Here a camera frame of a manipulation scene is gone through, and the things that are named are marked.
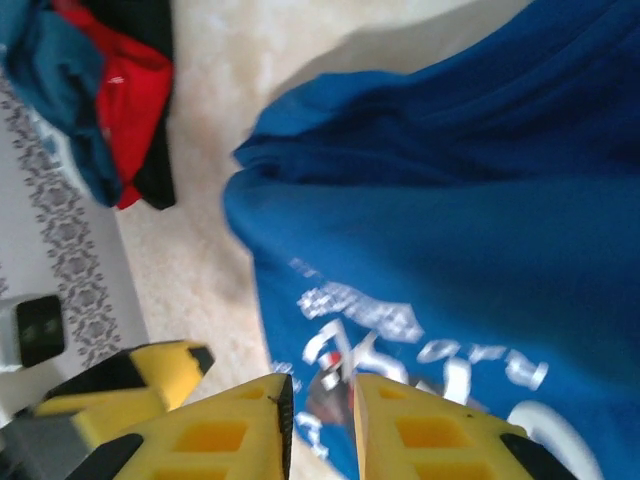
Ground blue t-shirt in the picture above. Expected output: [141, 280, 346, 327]
[222, 0, 640, 480]

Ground teal cartoon print t-shirt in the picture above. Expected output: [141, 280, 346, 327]
[0, 0, 125, 207]

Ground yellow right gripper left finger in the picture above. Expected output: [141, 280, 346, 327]
[64, 372, 295, 480]

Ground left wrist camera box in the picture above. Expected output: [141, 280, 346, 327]
[0, 294, 66, 371]

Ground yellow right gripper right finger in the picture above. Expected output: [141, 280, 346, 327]
[352, 373, 581, 480]

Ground red t-shirt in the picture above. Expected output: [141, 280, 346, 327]
[53, 0, 175, 210]

